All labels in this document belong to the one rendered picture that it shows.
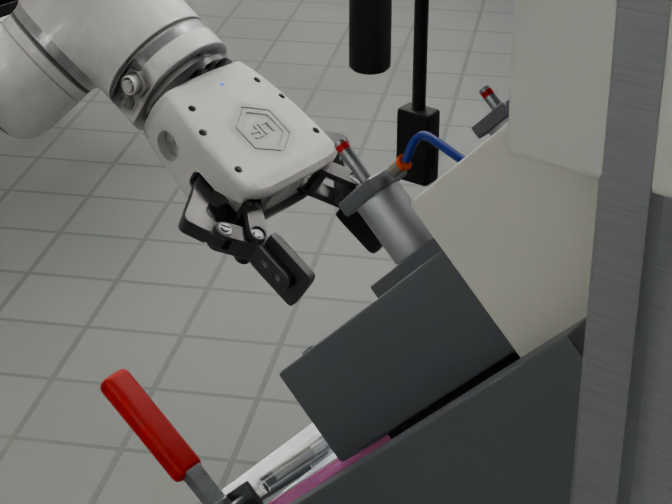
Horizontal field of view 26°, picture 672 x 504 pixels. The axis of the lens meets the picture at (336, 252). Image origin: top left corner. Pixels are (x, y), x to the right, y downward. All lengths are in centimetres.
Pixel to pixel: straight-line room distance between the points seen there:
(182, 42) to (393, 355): 44
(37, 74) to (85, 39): 4
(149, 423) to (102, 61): 36
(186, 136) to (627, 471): 56
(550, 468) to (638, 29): 18
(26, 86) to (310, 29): 368
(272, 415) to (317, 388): 205
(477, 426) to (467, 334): 5
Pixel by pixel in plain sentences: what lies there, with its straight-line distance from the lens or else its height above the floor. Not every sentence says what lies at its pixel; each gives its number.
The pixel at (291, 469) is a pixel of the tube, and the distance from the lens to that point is 108.
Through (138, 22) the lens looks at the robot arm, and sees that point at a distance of 99.
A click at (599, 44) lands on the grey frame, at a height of 135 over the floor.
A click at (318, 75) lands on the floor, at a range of 427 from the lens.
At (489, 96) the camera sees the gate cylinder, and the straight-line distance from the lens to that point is 72.
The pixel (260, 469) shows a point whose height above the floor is 73.
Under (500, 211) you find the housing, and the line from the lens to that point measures 50.
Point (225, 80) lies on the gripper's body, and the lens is 99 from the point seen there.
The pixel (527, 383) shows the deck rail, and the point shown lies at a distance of 50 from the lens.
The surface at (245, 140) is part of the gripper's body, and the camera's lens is 96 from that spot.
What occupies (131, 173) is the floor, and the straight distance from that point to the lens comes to 366.
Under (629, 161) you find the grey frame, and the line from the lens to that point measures 40.
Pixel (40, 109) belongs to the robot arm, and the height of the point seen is 111.
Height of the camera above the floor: 147
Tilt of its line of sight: 27 degrees down
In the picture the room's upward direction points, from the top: straight up
